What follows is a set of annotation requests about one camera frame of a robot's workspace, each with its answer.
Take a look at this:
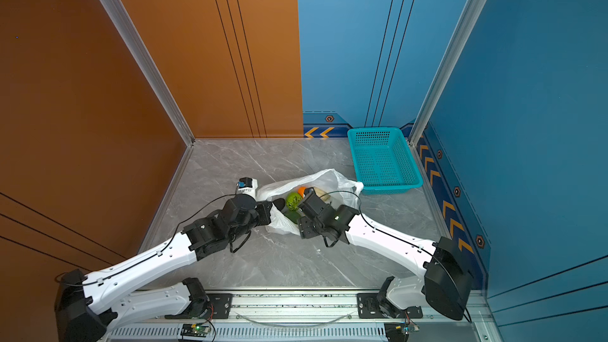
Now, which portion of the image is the aluminium front rail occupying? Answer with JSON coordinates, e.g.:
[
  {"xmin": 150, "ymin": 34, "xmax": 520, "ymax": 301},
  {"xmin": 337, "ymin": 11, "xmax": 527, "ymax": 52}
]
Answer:
[{"xmin": 94, "ymin": 287, "xmax": 495, "ymax": 325}]

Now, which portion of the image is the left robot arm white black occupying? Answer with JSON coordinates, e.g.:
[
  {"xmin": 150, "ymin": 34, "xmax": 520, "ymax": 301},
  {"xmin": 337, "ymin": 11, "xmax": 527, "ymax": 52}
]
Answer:
[{"xmin": 55, "ymin": 194, "xmax": 275, "ymax": 341}]

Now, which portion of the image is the white plastic bag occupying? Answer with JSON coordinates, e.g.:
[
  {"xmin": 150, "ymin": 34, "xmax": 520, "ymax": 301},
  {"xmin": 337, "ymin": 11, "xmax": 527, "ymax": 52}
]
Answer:
[{"xmin": 256, "ymin": 169, "xmax": 364, "ymax": 236}]

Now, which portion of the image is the left circuit board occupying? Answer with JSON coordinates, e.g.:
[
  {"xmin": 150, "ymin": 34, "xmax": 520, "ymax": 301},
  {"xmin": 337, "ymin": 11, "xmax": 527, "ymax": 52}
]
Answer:
[{"xmin": 179, "ymin": 323, "xmax": 215, "ymax": 341}]

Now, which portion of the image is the dark avocado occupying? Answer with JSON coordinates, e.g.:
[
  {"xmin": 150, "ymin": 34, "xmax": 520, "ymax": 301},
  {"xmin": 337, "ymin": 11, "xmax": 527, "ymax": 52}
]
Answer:
[{"xmin": 272, "ymin": 198, "xmax": 286, "ymax": 212}]

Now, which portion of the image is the dark green fruit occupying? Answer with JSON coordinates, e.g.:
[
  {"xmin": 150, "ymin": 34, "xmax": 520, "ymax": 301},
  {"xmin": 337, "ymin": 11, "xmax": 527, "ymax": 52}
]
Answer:
[{"xmin": 283, "ymin": 211, "xmax": 302, "ymax": 225}]

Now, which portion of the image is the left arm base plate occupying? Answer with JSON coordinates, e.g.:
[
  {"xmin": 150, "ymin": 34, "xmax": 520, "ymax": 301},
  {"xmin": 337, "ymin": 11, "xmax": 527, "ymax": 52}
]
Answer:
[{"xmin": 165, "ymin": 293, "xmax": 234, "ymax": 321}]

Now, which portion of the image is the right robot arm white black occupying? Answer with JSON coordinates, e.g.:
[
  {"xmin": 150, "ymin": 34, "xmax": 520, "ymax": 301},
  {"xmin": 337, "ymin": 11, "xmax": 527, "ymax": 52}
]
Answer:
[{"xmin": 298, "ymin": 188, "xmax": 473, "ymax": 321}]

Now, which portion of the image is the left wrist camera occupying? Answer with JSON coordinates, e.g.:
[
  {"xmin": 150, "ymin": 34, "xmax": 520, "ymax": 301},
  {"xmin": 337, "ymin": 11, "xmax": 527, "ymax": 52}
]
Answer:
[{"xmin": 235, "ymin": 177, "xmax": 258, "ymax": 199}]

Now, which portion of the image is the teal plastic basket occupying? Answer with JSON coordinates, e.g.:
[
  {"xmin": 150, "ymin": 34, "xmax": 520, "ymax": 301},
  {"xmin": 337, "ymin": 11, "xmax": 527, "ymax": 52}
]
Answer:
[{"xmin": 348, "ymin": 128, "xmax": 423, "ymax": 195}]

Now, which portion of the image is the circuit board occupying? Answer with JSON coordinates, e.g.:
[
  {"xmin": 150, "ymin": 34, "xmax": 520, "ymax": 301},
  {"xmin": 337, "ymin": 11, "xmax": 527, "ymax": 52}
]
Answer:
[
  {"xmin": 179, "ymin": 323, "xmax": 215, "ymax": 341},
  {"xmin": 384, "ymin": 323, "xmax": 420, "ymax": 342}
]

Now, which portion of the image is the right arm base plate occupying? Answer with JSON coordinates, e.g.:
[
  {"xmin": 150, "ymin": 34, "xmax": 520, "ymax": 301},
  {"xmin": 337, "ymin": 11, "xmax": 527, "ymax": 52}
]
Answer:
[{"xmin": 356, "ymin": 293, "xmax": 424, "ymax": 320}]

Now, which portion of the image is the right circuit board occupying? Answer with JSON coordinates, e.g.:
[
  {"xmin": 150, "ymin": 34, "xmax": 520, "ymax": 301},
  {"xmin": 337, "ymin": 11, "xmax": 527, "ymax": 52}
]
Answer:
[{"xmin": 384, "ymin": 323, "xmax": 420, "ymax": 342}]

